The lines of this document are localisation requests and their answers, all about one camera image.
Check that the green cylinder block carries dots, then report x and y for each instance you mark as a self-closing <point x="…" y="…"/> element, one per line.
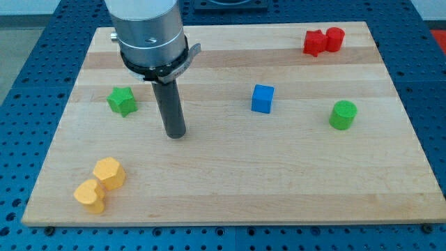
<point x="342" y="115"/>

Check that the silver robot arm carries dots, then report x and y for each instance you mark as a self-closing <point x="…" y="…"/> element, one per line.
<point x="151" y="38"/>

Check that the blue cube block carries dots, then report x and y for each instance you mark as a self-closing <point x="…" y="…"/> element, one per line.
<point x="262" y="98"/>

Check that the wooden board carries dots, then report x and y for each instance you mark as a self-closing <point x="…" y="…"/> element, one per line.
<point x="235" y="166"/>

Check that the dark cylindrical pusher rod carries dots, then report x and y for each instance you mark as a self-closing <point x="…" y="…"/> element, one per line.
<point x="168" y="101"/>

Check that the green star block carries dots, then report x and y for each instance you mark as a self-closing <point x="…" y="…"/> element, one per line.
<point x="122" y="101"/>

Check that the yellow hexagon block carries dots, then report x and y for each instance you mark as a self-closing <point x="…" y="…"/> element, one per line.
<point x="110" y="173"/>

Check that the red star block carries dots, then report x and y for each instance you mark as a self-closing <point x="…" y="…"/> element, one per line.
<point x="315" y="42"/>

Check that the red cylinder block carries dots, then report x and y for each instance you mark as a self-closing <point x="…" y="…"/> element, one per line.
<point x="335" y="37"/>

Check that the yellow heart block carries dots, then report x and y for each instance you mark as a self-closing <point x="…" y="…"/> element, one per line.
<point x="90" y="195"/>

